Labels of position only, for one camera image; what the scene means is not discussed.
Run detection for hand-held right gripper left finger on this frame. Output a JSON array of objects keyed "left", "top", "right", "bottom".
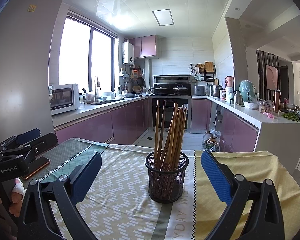
[{"left": 17, "top": 151, "right": 102, "bottom": 240}]

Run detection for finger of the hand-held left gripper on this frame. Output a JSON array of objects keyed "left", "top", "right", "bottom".
[
  {"left": 0, "top": 132, "right": 58, "bottom": 164},
  {"left": 0, "top": 128, "right": 41, "bottom": 153}
]

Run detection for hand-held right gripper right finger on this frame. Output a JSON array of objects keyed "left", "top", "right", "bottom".
[{"left": 201, "top": 149, "right": 285, "bottom": 240}]

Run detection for black mesh utensil holder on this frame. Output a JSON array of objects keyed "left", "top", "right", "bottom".
[{"left": 144, "top": 151, "right": 189, "bottom": 204}]

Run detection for bunch of wooden chopsticks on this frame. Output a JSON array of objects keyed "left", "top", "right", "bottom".
[{"left": 154, "top": 100, "right": 188, "bottom": 173}]

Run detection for person's left hand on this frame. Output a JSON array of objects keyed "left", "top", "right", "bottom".
[{"left": 7, "top": 179, "right": 25, "bottom": 214}]

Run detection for black smartphone orange case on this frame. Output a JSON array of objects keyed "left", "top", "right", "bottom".
[{"left": 21, "top": 156, "right": 51, "bottom": 180}]

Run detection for green patterned tablecloth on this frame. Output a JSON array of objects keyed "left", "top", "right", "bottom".
[{"left": 17, "top": 137, "right": 203, "bottom": 240}]

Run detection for plastic bags with groceries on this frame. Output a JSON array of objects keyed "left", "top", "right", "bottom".
[{"left": 207, "top": 127, "right": 222, "bottom": 152}]

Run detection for white microwave oven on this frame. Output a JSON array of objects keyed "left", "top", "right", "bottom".
[{"left": 49, "top": 84, "right": 80, "bottom": 116}]

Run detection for yellow cloth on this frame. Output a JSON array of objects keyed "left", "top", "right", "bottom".
[{"left": 194, "top": 151, "right": 300, "bottom": 240}]

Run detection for grey refrigerator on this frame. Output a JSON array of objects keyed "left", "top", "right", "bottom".
[{"left": 0, "top": 0, "right": 67, "bottom": 178}]

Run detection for built-in black oven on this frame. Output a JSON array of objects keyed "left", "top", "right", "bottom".
[{"left": 151, "top": 97, "right": 192, "bottom": 133}]

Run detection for pink kitchen base cabinets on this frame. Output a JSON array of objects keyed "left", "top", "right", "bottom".
[{"left": 52, "top": 95, "right": 300, "bottom": 153}]

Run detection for steel kitchen faucet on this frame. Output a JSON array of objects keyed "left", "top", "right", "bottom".
[{"left": 94, "top": 76, "right": 100, "bottom": 103}]

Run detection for white bowl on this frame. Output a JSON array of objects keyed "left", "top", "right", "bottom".
[{"left": 243, "top": 101, "right": 259, "bottom": 110}]

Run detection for clear plastic food container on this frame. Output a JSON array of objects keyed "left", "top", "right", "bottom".
[{"left": 259, "top": 101, "right": 273, "bottom": 115}]

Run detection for stainless steel stockpot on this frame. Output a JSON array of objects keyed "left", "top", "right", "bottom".
[{"left": 210, "top": 84, "right": 223, "bottom": 98}]

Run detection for kitchen window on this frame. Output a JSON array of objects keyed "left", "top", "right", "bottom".
[{"left": 58, "top": 10, "right": 118, "bottom": 94}]

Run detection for mint green appliance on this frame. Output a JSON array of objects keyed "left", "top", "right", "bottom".
[{"left": 239, "top": 80, "right": 259, "bottom": 102}]

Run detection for green leafy vegetables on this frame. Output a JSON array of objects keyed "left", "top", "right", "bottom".
[{"left": 282, "top": 112, "right": 300, "bottom": 122}]

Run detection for copper tumbler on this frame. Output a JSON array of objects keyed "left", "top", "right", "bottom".
[{"left": 274, "top": 90, "right": 282, "bottom": 113}]

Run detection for steel range hood stove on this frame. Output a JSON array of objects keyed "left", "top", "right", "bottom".
[{"left": 152, "top": 74, "right": 192, "bottom": 96}]

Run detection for white water heater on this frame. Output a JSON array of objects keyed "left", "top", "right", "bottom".
[{"left": 122, "top": 41, "right": 135, "bottom": 65}]

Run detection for ceiling light panel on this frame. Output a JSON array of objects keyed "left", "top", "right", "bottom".
[{"left": 152, "top": 9, "right": 175, "bottom": 26}]

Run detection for wall rack with cutting boards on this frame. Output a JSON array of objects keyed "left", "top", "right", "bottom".
[{"left": 190, "top": 61, "right": 217, "bottom": 82}]

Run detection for framed wall picture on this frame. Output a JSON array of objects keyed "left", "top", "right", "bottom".
[{"left": 265, "top": 64, "right": 279, "bottom": 90}]

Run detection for pink wall cabinet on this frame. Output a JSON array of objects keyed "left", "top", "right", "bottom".
[{"left": 130, "top": 35, "right": 157, "bottom": 59}]

